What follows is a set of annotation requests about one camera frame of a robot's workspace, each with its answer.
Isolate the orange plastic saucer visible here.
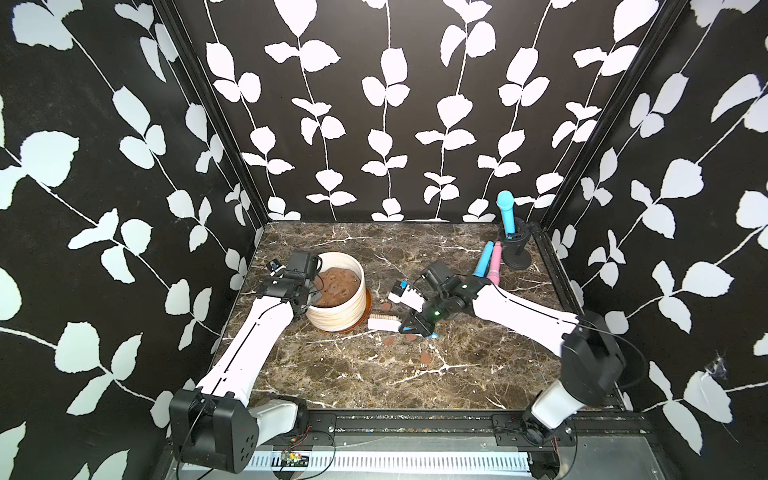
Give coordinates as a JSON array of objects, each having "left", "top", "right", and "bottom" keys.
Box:
[{"left": 337, "top": 288, "right": 372, "bottom": 334}]

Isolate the blue white scrub brush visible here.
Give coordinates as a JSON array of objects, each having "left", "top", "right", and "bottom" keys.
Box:
[{"left": 367, "top": 313, "right": 424, "bottom": 337}]

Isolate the blue toy microphone lying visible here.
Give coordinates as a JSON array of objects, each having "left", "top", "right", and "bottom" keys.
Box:
[{"left": 473, "top": 241, "right": 495, "bottom": 277}]

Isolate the white wavy ceramic pot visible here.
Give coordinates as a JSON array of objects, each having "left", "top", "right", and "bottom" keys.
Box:
[{"left": 306, "top": 252, "right": 367, "bottom": 332}]

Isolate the black microphone stand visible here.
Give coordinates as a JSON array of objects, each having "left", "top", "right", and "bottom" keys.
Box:
[{"left": 499, "top": 217, "right": 532, "bottom": 270}]

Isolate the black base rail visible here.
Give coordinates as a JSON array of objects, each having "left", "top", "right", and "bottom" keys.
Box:
[{"left": 173, "top": 407, "right": 577, "bottom": 463}]

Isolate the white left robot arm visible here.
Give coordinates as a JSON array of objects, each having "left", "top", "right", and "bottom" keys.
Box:
[{"left": 169, "top": 250, "right": 322, "bottom": 474}]

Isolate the blue toy microphone in stand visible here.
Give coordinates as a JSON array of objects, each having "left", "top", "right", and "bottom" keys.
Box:
[{"left": 496, "top": 190, "right": 516, "bottom": 238}]

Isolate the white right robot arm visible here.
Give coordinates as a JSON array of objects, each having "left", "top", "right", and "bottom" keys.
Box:
[{"left": 388, "top": 260, "right": 626, "bottom": 445}]

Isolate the brown mud lump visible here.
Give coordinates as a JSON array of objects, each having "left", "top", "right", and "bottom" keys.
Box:
[{"left": 314, "top": 267, "right": 361, "bottom": 308}]

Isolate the pink toy microphone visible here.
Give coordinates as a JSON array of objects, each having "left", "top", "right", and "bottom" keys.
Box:
[{"left": 486, "top": 241, "right": 503, "bottom": 286}]

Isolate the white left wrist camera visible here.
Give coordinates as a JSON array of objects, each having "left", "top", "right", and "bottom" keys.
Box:
[{"left": 266, "top": 258, "right": 286, "bottom": 278}]

